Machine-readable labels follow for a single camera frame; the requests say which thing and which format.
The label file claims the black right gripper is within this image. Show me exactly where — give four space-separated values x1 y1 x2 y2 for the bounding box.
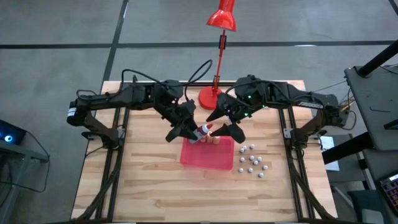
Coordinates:
206 93 249 144

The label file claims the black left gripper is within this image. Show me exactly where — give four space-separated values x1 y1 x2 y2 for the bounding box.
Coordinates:
165 100 200 143

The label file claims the large red food coloring bottle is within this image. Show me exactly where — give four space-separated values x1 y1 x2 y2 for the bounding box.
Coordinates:
188 123 214 144

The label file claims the pink translucent plastic bin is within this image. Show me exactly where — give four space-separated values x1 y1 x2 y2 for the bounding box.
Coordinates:
179 136 235 171

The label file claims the red desk lamp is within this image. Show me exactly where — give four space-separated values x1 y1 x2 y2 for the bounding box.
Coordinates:
198 0 238 111

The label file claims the black pole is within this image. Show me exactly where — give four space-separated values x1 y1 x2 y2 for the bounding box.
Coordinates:
322 132 374 165
357 39 398 78

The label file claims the grey cart table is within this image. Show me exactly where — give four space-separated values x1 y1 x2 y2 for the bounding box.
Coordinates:
343 64 398 152

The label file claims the grey metal desk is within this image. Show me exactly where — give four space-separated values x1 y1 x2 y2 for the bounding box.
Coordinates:
0 142 50 224

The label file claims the dark office chair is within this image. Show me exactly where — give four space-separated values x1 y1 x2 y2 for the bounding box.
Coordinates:
347 189 386 224

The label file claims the computer with blue light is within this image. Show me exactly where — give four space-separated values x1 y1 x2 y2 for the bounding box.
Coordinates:
0 119 27 146

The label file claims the backlit keyboard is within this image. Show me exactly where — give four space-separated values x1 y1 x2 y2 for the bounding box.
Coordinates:
377 173 398 215

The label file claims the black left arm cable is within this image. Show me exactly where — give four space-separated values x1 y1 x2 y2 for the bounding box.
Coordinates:
184 59 214 102
120 68 167 91

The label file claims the black metal table frame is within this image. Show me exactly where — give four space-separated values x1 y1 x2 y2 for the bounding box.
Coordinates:
72 80 338 223

